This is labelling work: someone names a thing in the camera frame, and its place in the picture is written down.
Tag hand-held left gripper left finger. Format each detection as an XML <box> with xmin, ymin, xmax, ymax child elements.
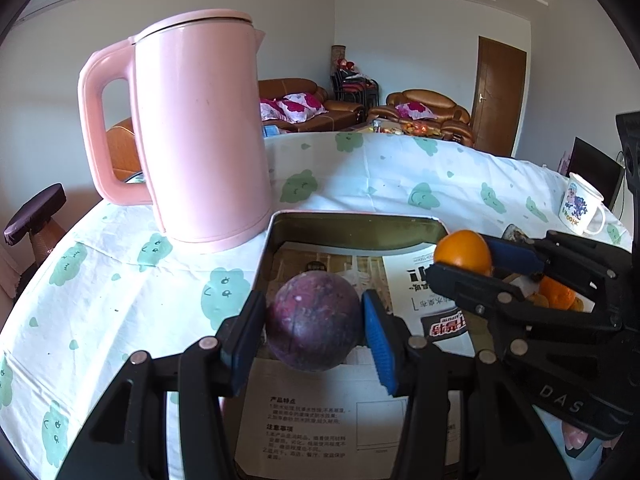
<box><xmin>55</xmin><ymin>290</ymin><xmax>268</xmax><ymax>480</ymax></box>

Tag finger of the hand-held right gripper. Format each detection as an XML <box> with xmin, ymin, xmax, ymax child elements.
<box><xmin>487</xmin><ymin>230</ymin><xmax>633</xmax><ymax>286</ymax></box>
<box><xmin>425</xmin><ymin>262</ymin><xmax>621</xmax><ymax>356</ymax></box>

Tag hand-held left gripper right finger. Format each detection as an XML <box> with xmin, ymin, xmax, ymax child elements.
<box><xmin>361</xmin><ymin>289</ymin><xmax>571</xmax><ymax>480</ymax></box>

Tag purple passion fruit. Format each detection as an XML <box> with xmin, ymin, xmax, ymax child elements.
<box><xmin>265</xmin><ymin>269</ymin><xmax>363</xmax><ymax>373</ymax></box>

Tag metal tin box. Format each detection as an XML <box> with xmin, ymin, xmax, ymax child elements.
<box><xmin>220</xmin><ymin>210</ymin><xmax>481</xmax><ymax>480</ymax></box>

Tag person's right hand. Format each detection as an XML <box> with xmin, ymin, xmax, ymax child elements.
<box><xmin>562</xmin><ymin>420</ymin><xmax>606</xmax><ymax>461</ymax></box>

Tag white text leaflet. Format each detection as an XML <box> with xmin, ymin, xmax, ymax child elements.
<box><xmin>384</xmin><ymin>242</ymin><xmax>473</xmax><ymax>346</ymax></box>

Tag white cartoon print mug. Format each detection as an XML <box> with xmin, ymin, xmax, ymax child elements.
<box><xmin>558</xmin><ymin>172</ymin><xmax>607</xmax><ymax>236</ymax></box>

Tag white instruction sheet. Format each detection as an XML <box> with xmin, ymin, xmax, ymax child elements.
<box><xmin>235</xmin><ymin>355</ymin><xmax>463</xmax><ymax>480</ymax></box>

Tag black television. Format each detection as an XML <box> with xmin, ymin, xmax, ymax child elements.
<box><xmin>568</xmin><ymin>136</ymin><xmax>626</xmax><ymax>211</ymax></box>

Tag white cloud print tablecloth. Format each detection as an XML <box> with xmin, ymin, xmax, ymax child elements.
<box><xmin>0</xmin><ymin>130</ymin><xmax>633</xmax><ymax>480</ymax></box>

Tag brown wooden door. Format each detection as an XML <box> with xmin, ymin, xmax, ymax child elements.
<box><xmin>470</xmin><ymin>35</ymin><xmax>528</xmax><ymax>158</ymax></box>

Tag coffee table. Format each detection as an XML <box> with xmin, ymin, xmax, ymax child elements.
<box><xmin>350</xmin><ymin>117</ymin><xmax>446</xmax><ymax>139</ymax></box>

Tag brown leather armchair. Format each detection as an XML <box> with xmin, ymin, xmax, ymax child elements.
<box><xmin>366</xmin><ymin>89</ymin><xmax>476</xmax><ymax>148</ymax></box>

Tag brown leather sofa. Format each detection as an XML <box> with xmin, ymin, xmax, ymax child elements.
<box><xmin>258</xmin><ymin>78</ymin><xmax>366</xmax><ymax>133</ymax></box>

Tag pink electric kettle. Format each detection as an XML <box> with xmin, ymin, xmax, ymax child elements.
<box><xmin>78</xmin><ymin>9</ymin><xmax>273</xmax><ymax>252</ymax></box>

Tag stacked dark chairs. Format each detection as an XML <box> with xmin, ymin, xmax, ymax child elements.
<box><xmin>330</xmin><ymin>67</ymin><xmax>381</xmax><ymax>111</ymax></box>

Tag dark padded stool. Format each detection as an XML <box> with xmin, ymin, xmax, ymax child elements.
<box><xmin>4</xmin><ymin>183</ymin><xmax>67</xmax><ymax>271</ymax></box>

